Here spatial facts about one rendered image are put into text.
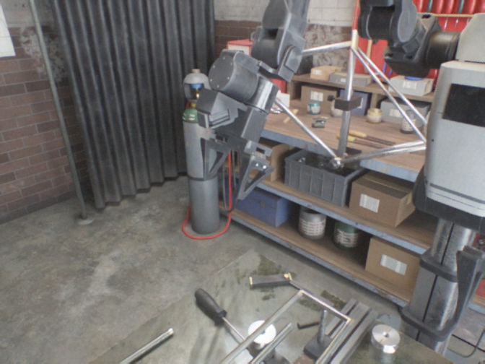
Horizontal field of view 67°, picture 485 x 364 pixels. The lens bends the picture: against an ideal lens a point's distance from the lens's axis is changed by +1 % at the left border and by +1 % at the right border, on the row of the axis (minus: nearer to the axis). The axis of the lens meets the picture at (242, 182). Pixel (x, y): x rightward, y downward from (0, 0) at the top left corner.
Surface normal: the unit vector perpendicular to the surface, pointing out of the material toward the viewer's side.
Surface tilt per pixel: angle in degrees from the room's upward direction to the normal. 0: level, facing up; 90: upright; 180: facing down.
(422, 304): 90
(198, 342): 0
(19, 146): 90
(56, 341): 0
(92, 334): 0
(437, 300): 90
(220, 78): 60
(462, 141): 90
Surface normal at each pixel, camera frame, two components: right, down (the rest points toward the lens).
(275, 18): -0.70, -0.04
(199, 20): -0.03, 0.46
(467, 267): -0.74, 0.17
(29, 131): 0.73, 0.30
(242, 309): 0.00, -0.89
